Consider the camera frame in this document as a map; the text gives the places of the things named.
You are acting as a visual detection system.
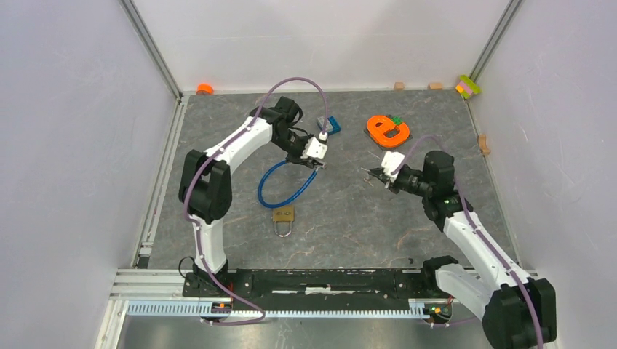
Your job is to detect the blue cable lock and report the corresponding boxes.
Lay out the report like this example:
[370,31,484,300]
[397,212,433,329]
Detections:
[256,161,320,209]

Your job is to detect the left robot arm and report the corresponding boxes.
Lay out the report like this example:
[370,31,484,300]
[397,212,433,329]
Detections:
[178,97,328,297]

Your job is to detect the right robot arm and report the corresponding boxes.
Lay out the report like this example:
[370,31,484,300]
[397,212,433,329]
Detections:
[367,151,557,348]

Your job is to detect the blue toy brick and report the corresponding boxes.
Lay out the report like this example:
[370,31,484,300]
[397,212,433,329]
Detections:
[317,116,341,135]

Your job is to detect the orange letter e block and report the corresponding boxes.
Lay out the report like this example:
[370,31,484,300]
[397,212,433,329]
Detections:
[365,115,411,148]

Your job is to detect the brass padlock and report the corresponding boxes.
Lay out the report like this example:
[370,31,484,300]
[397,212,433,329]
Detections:
[272,205,295,238]

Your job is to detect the curved wooden block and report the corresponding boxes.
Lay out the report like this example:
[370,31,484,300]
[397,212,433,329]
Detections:
[477,134,491,156]

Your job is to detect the orange round cap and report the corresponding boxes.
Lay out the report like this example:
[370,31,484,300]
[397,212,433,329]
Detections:
[196,84,214,95]

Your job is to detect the stacked coloured toy bricks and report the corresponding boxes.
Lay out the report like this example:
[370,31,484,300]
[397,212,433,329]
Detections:
[455,75,482,100]

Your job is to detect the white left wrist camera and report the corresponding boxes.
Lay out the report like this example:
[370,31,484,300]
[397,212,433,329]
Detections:
[300,132,328,160]

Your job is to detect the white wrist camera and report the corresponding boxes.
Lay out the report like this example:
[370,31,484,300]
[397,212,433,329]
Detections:
[300,132,328,160]
[381,151,405,173]

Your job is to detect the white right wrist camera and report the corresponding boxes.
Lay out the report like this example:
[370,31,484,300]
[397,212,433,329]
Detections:
[381,151,405,173]

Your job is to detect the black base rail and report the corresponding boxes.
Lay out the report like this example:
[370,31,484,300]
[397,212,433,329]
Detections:
[183,268,453,312]

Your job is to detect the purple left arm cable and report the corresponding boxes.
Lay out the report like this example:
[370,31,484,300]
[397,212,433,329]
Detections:
[182,76,330,327]

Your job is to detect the light blue cable duct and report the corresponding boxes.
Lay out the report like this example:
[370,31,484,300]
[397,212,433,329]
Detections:
[126,300,428,318]

